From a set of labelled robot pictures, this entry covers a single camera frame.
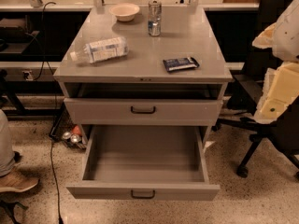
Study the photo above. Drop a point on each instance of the wall power outlet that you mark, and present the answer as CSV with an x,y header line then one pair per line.
x,y
27,75

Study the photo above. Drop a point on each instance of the grey trouser leg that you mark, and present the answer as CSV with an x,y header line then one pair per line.
x,y
6,152

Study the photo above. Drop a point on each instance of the grey drawer cabinet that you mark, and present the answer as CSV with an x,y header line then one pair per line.
x,y
141,74

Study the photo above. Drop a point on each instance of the silver can on floor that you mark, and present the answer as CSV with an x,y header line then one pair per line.
x,y
66,135

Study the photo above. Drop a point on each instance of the orange ball on floor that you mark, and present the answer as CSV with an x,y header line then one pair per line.
x,y
76,130

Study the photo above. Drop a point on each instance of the clear plastic water bottle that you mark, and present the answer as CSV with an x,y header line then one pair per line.
x,y
101,50

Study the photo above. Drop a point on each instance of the grey top drawer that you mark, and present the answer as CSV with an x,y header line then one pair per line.
x,y
143,111

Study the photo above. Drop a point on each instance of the black office chair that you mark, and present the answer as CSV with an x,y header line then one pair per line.
x,y
247,90

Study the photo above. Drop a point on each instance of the silver blue drink can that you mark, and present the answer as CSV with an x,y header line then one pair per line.
x,y
154,18

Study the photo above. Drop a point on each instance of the tan shoe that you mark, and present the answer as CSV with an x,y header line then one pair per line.
x,y
15,181

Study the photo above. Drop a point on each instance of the beige bowl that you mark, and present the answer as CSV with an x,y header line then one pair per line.
x,y
124,12

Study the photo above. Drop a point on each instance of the blue snack packet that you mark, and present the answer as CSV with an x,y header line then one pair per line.
x,y
173,65

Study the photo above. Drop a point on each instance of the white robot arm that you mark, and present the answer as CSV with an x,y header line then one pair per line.
x,y
281,85

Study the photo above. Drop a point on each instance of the grey drawer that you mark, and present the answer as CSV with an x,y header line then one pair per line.
x,y
143,111
144,163

